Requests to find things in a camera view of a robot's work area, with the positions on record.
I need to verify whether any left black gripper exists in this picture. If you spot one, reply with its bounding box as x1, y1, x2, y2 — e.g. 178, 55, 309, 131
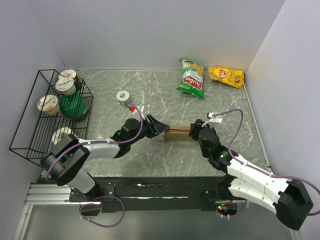
129, 114, 169, 145

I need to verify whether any brown cardboard box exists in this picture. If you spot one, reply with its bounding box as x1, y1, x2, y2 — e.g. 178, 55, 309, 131
164, 126, 194, 141

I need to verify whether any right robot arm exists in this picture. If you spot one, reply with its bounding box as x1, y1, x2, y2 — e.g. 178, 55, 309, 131
189, 119, 314, 231

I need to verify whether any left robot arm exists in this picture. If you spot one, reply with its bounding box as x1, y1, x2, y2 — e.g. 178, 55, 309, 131
40, 114, 170, 201

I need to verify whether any small white yogurt cup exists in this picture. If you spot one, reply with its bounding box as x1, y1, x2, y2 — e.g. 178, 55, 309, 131
116, 90, 130, 106

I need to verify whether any green Chuba snack bag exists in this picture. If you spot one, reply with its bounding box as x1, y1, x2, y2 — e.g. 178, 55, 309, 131
176, 58, 205, 99

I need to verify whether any yellow Lays chips bag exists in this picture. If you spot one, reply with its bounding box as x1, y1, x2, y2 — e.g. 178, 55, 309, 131
207, 66, 244, 89

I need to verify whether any green bottle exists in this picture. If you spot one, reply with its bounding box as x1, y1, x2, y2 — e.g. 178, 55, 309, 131
59, 92, 88, 120

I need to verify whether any Chobani yogurt cup middle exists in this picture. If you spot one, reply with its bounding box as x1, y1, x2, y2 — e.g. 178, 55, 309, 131
55, 77, 76, 96

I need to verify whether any chobani yogurt cup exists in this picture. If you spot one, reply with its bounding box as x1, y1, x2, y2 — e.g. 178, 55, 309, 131
37, 94, 60, 116
55, 77, 76, 96

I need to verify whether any white tape roll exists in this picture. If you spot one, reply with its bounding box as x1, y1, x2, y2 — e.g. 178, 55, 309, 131
51, 127, 73, 145

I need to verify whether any yogurt cup rear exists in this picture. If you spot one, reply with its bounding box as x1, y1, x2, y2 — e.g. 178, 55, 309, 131
58, 69, 77, 79

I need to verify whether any Chobani yogurt cup front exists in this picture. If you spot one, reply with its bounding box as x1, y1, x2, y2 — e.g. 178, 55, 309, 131
37, 94, 60, 116

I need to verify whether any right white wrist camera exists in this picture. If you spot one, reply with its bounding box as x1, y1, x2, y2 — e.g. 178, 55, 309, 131
206, 111, 222, 125

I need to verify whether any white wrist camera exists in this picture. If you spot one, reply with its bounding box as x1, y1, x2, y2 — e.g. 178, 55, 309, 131
129, 104, 145, 116
206, 111, 222, 125

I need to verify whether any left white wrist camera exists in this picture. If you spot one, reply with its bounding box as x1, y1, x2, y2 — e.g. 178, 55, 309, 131
129, 104, 145, 116

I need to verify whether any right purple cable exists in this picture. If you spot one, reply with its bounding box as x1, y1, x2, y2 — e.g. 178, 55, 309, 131
212, 108, 320, 217

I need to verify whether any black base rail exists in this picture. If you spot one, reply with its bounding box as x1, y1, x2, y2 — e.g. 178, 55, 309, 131
23, 174, 288, 213

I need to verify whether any black wire rack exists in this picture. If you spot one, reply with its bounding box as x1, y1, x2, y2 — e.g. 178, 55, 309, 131
8, 69, 94, 166

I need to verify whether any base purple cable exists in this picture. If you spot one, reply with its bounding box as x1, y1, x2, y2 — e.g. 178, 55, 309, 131
79, 196, 126, 228

